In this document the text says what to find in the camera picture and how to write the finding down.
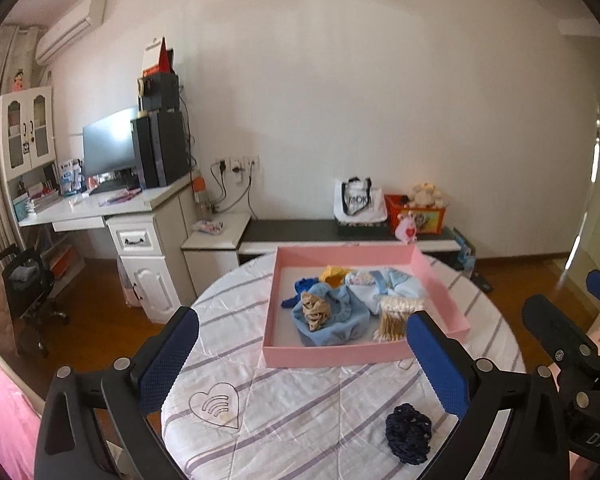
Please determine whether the bag of cotton swabs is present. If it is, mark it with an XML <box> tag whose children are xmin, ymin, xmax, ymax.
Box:
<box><xmin>374</xmin><ymin>296</ymin><xmax>426</xmax><ymax>342</ymax></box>

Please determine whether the pale blue printed baby garment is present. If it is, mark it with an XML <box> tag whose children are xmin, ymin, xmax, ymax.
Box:
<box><xmin>344</xmin><ymin>268</ymin><xmax>429</xmax><ymax>316</ymax></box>

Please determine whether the royal blue knitted pouch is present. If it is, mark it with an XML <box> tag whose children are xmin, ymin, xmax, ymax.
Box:
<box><xmin>280</xmin><ymin>278</ymin><xmax>320</xmax><ymax>309</ymax></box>

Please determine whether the beige fabric scrunchie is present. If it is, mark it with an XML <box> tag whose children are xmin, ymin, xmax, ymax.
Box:
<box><xmin>300</xmin><ymin>292</ymin><xmax>332</xmax><ymax>332</ymax></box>

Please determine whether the yellow crocheted toy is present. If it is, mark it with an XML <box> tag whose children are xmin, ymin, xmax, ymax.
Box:
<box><xmin>318</xmin><ymin>266</ymin><xmax>351</xmax><ymax>288</ymax></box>

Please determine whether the dark navy knitted scrunchie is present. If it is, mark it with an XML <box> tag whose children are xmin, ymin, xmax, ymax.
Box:
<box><xmin>385</xmin><ymin>403</ymin><xmax>432</xmax><ymax>466</ymax></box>

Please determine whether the white striped quilted cover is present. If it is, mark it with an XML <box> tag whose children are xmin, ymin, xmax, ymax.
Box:
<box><xmin>159</xmin><ymin>251</ymin><xmax>527</xmax><ymax>480</ymax></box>

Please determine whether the pink bedding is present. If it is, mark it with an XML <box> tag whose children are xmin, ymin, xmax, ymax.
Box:
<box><xmin>0</xmin><ymin>367</ymin><xmax>41</xmax><ymax>479</ymax></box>

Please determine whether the black office chair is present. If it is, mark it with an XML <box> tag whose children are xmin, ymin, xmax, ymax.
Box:
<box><xmin>0</xmin><ymin>244</ymin><xmax>70</xmax><ymax>359</ymax></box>

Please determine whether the pink shallow cardboard box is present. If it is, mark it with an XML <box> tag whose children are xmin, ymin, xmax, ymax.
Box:
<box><xmin>262</xmin><ymin>243</ymin><xmax>470</xmax><ymax>368</ymax></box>

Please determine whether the low white side cabinet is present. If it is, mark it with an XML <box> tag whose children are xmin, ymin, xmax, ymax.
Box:
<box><xmin>182</xmin><ymin>214</ymin><xmax>251</xmax><ymax>298</ymax></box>

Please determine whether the white desk with drawers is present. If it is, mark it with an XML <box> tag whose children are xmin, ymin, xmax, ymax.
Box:
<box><xmin>19</xmin><ymin>171</ymin><xmax>199</xmax><ymax>324</ymax></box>

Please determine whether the red toy box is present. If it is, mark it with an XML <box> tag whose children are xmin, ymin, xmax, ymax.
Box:
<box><xmin>384</xmin><ymin>194</ymin><xmax>446</xmax><ymax>235</ymax></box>

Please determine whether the low black bench shelf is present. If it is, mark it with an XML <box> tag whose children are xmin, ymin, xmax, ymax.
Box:
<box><xmin>237</xmin><ymin>218</ymin><xmax>463</xmax><ymax>257</ymax></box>

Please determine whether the cream plush toy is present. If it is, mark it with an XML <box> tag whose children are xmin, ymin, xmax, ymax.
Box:
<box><xmin>408</xmin><ymin>182</ymin><xmax>445</xmax><ymax>208</ymax></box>

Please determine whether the orange cap bottle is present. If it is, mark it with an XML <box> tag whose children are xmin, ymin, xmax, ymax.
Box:
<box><xmin>192</xmin><ymin>174</ymin><xmax>212</xmax><ymax>220</ymax></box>

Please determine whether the black computer tower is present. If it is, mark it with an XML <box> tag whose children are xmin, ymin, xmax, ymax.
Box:
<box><xmin>131</xmin><ymin>110</ymin><xmax>189</xmax><ymax>188</ymax></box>

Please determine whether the black computer monitor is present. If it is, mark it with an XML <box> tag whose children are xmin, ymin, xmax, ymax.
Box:
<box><xmin>82</xmin><ymin>107</ymin><xmax>137</xmax><ymax>177</ymax></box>

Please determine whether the white tote bag black print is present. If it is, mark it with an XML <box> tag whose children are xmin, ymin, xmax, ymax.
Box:
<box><xmin>334</xmin><ymin>177</ymin><xmax>388</xmax><ymax>224</ymax></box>

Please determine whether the white glass door cabinet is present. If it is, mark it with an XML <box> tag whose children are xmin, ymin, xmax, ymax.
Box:
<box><xmin>0</xmin><ymin>87</ymin><xmax>56</xmax><ymax>181</ymax></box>

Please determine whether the black box on tower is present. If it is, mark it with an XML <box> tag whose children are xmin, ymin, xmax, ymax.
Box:
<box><xmin>137</xmin><ymin>72</ymin><xmax>180</xmax><ymax>112</ymax></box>

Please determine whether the wall power outlet strip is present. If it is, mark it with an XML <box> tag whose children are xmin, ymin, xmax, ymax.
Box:
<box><xmin>215</xmin><ymin>155</ymin><xmax>260</xmax><ymax>172</ymax></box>

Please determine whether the white wall air conditioner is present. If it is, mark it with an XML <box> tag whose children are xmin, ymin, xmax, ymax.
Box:
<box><xmin>35</xmin><ymin>0</ymin><xmax>107</xmax><ymax>66</ymax></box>

